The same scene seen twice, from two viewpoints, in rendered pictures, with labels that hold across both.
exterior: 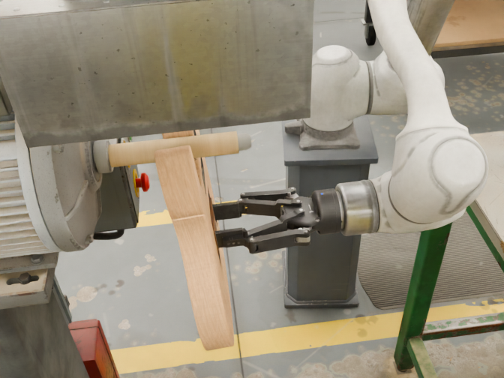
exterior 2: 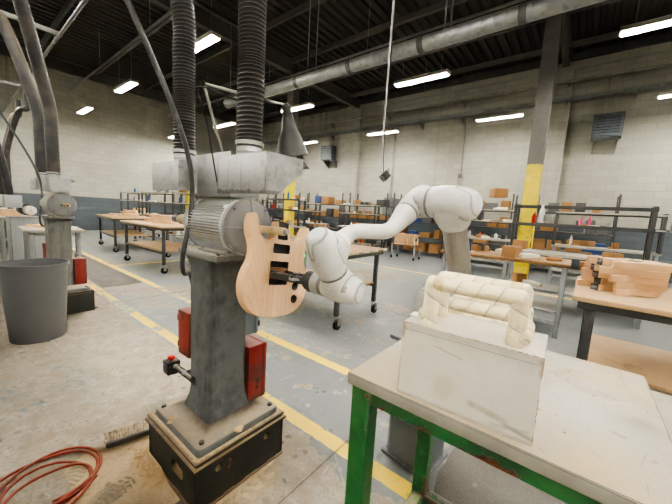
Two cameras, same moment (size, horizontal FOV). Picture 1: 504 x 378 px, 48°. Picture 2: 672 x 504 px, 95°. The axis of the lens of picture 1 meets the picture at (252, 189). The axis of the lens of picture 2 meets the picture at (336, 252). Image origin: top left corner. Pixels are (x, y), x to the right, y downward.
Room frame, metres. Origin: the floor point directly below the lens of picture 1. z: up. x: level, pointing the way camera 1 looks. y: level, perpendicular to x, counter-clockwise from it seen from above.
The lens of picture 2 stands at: (-0.08, -0.97, 1.34)
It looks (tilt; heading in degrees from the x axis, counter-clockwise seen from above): 7 degrees down; 43
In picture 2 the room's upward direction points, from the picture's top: 3 degrees clockwise
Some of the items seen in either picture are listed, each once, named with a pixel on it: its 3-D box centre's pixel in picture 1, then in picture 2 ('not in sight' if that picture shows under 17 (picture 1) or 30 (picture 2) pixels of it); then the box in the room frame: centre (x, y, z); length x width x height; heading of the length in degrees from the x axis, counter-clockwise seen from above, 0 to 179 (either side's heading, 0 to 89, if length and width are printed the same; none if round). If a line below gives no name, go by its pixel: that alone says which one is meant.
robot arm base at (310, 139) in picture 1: (321, 124); not in sight; (1.44, -0.22, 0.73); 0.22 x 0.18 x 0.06; 88
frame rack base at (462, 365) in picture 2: not in sight; (469, 364); (0.61, -0.75, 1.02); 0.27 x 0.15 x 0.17; 99
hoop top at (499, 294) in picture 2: not in sight; (473, 289); (0.56, -0.76, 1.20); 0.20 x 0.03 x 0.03; 98
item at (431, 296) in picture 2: not in sight; (431, 303); (0.55, -0.67, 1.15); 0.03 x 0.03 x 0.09
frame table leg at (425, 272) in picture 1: (423, 280); (425, 437); (1.04, -0.47, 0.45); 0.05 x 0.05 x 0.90; 5
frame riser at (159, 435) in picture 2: not in sight; (217, 434); (0.62, 0.49, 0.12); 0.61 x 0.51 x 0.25; 5
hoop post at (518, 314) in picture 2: not in sight; (517, 322); (0.58, -0.84, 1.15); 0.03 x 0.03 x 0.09
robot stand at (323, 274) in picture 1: (322, 214); (419, 396); (1.44, -0.24, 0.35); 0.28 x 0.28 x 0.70; 88
